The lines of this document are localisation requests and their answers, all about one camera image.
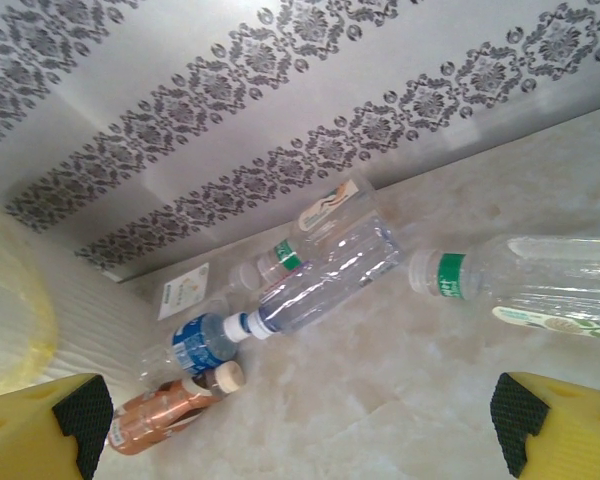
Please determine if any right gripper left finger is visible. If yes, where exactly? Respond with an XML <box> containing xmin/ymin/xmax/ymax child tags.
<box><xmin>0</xmin><ymin>372</ymin><xmax>115</xmax><ymax>480</ymax></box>

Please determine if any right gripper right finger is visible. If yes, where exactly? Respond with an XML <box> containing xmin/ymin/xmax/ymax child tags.
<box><xmin>489</xmin><ymin>370</ymin><xmax>600</xmax><ymax>480</ymax></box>

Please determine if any brown label plastic bottle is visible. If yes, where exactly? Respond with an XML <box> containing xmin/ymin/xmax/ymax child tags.
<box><xmin>107</xmin><ymin>360</ymin><xmax>245</xmax><ymax>457</ymax></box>

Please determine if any green label clear bottle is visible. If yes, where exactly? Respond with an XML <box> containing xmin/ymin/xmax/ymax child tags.
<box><xmin>407</xmin><ymin>233</ymin><xmax>600</xmax><ymax>344</ymax></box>

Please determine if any blue label plastic bottle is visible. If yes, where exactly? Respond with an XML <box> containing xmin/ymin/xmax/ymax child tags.
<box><xmin>138</xmin><ymin>312</ymin><xmax>239</xmax><ymax>389</ymax></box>

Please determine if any clear bluish plastic bottle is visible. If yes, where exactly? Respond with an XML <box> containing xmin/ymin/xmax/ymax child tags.
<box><xmin>223</xmin><ymin>209</ymin><xmax>408</xmax><ymax>342</ymax></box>

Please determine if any clear bottle green band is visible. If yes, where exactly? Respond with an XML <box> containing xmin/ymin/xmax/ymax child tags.
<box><xmin>228</xmin><ymin>238</ymin><xmax>311</xmax><ymax>297</ymax></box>

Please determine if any yellow plastic bin liner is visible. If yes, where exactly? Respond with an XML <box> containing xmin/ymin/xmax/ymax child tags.
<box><xmin>0</xmin><ymin>192</ymin><xmax>60</xmax><ymax>401</ymax></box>

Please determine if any white ribbed plastic bin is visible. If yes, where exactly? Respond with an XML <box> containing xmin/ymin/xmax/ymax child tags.
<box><xmin>29</xmin><ymin>224</ymin><xmax>179</xmax><ymax>396</ymax></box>

